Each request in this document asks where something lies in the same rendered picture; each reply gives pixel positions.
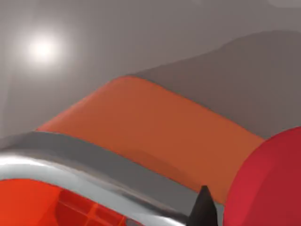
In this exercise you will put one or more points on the red rounded object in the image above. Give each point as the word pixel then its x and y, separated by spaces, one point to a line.
pixel 265 183

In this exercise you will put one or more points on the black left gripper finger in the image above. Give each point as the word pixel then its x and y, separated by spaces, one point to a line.
pixel 203 209

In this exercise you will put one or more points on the orange and silver stapler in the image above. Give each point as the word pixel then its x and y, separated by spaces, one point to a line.
pixel 150 127

